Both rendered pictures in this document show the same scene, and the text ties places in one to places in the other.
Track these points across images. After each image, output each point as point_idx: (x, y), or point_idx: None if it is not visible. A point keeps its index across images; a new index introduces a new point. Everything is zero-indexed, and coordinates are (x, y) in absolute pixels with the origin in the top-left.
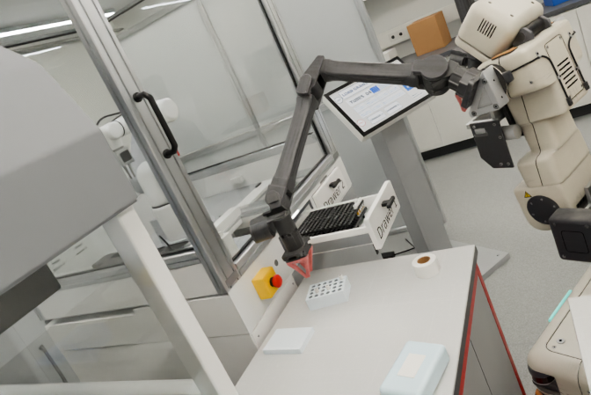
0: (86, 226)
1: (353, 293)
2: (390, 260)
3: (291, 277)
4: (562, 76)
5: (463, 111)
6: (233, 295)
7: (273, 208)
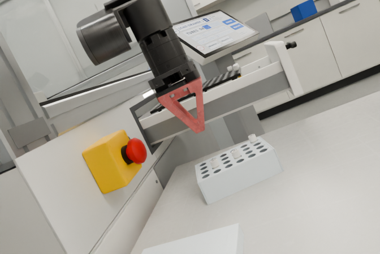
0: None
1: (285, 160)
2: (314, 117)
3: (153, 172)
4: None
5: None
6: (31, 168)
7: None
